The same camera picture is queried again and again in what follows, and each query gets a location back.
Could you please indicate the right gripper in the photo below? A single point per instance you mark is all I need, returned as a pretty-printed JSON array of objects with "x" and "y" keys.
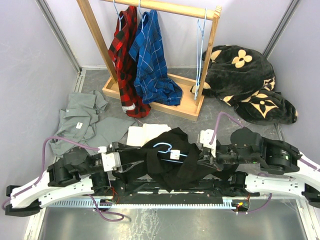
[{"x": 206, "y": 158}]

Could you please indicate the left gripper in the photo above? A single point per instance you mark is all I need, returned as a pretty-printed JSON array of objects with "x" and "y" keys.
[{"x": 117, "y": 145}]

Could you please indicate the light blue picked hanger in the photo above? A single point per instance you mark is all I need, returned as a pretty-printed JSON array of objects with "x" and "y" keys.
[{"x": 174, "y": 154}]

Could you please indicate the black shirt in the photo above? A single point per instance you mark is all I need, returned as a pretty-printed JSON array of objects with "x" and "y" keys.
[{"x": 173, "y": 176}]

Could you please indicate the wooden clothes rack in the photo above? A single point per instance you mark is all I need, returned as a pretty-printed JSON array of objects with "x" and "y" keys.
[{"x": 189, "y": 108}]

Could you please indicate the light blue hangers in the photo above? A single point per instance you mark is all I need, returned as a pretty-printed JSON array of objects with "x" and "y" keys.
[{"x": 200, "y": 32}]

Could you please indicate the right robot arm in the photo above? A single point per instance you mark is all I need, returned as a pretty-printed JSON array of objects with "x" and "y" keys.
[{"x": 257, "y": 164}]

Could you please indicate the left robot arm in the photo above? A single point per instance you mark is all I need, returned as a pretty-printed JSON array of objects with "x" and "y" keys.
[{"x": 76, "y": 173}]

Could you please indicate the grey shirt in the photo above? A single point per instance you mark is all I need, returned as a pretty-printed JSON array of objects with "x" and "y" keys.
[{"x": 80, "y": 121}]

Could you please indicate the blue plaid shirt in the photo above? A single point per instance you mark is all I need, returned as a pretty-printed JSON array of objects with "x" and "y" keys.
[{"x": 152, "y": 82}]

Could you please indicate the red plaid shirt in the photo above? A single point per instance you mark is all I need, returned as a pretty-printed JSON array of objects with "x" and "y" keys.
[{"x": 125, "y": 66}]

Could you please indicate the blue hanger under red shirt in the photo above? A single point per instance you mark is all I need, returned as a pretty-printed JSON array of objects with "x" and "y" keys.
[{"x": 119, "y": 17}]

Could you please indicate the cream folded cloth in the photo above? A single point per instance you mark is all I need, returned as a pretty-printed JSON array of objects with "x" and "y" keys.
[{"x": 140, "y": 135}]

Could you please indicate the black floral blanket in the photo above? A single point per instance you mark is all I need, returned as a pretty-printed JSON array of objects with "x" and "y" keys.
[{"x": 245, "y": 80}]

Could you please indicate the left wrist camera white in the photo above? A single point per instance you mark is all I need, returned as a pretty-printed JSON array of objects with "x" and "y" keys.
[{"x": 111, "y": 160}]

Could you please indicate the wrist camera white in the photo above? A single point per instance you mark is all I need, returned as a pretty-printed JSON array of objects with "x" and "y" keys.
[
  {"x": 208, "y": 139},
  {"x": 111, "y": 160}
]

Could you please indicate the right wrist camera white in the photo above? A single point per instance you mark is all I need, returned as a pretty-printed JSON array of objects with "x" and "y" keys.
[{"x": 208, "y": 139}]

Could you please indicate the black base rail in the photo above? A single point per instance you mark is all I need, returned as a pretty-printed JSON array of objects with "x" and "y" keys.
[{"x": 149, "y": 192}]

